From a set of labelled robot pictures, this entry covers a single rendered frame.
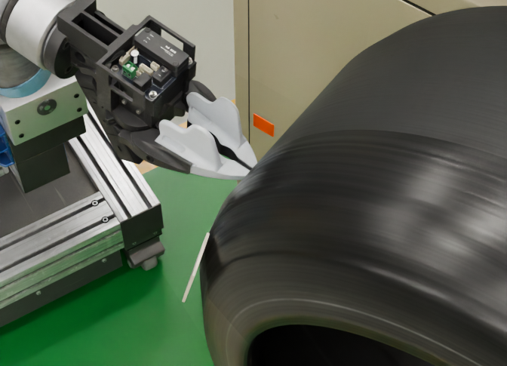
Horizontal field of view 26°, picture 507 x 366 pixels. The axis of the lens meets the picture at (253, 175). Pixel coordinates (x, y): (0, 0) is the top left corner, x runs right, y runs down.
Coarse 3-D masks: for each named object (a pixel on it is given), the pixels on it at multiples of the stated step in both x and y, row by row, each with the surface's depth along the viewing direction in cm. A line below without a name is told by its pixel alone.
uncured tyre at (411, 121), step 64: (384, 64) 84; (448, 64) 78; (320, 128) 81; (384, 128) 76; (448, 128) 73; (256, 192) 81; (320, 192) 74; (384, 192) 71; (448, 192) 69; (256, 256) 79; (320, 256) 74; (384, 256) 70; (448, 256) 67; (256, 320) 84; (320, 320) 77; (384, 320) 71; (448, 320) 67
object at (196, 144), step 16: (160, 128) 96; (176, 128) 94; (192, 128) 92; (176, 144) 96; (192, 144) 94; (208, 144) 93; (192, 160) 95; (208, 160) 95; (224, 160) 95; (208, 176) 96; (224, 176) 95; (240, 176) 95
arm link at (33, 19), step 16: (32, 0) 97; (48, 0) 97; (64, 0) 97; (16, 16) 97; (32, 16) 96; (48, 16) 96; (16, 32) 97; (32, 32) 96; (48, 32) 96; (16, 48) 99; (32, 48) 97
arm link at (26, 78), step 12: (0, 48) 105; (12, 48) 105; (0, 60) 107; (12, 60) 107; (24, 60) 108; (0, 72) 109; (12, 72) 109; (24, 72) 110; (36, 72) 111; (48, 72) 114; (0, 84) 111; (12, 84) 111; (24, 84) 111; (36, 84) 113; (12, 96) 113; (24, 96) 114
